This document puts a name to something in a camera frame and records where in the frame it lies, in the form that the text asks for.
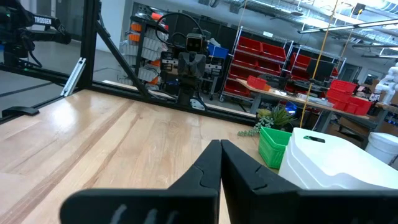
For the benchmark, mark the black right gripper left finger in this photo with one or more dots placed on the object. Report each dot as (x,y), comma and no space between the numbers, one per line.
(155,205)

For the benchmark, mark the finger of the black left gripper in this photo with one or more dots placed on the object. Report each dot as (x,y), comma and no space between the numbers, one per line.
(199,67)
(185,67)

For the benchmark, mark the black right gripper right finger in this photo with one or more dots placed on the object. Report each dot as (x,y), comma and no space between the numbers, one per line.
(280,205)

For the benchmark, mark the white plastic bin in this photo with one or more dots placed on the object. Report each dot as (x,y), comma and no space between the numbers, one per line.
(287,178)
(286,163)
(342,161)

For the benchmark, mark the green slotted plastic basket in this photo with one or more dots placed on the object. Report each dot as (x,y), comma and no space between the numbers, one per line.
(276,138)
(270,157)

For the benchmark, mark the black background robot arm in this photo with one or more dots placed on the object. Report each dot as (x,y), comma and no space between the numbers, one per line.
(43,21)

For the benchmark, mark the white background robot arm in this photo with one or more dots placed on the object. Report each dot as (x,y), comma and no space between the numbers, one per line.
(388,87)

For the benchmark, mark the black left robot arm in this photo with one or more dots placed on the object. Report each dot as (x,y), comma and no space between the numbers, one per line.
(188,90)

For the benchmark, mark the grey and orange parts shelf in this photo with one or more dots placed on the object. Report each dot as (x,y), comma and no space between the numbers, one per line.
(149,43)

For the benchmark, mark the blue storage bin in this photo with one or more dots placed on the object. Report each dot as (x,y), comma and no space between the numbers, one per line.
(217,51)

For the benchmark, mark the red storage bin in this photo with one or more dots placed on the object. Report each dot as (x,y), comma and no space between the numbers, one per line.
(360,107)
(337,99)
(256,83)
(342,86)

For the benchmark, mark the small green potted plant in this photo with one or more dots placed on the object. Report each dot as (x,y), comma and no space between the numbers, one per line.
(280,116)

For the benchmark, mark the wooden background worktable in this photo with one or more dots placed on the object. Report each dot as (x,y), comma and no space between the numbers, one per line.
(289,99)

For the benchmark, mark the white plastic bucket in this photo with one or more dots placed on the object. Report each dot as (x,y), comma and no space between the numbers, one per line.
(384,147)

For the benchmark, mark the black desk monitor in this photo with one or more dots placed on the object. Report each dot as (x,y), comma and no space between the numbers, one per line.
(323,70)

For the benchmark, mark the black table edge clamp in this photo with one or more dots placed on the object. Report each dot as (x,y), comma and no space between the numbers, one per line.
(18,111)

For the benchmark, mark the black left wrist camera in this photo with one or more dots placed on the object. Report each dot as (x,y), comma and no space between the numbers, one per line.
(195,43)

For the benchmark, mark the black aluminium table frame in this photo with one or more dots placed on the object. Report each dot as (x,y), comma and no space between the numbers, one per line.
(88,46)

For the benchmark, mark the silver aluminium bracket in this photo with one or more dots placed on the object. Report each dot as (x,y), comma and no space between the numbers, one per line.
(73,77)

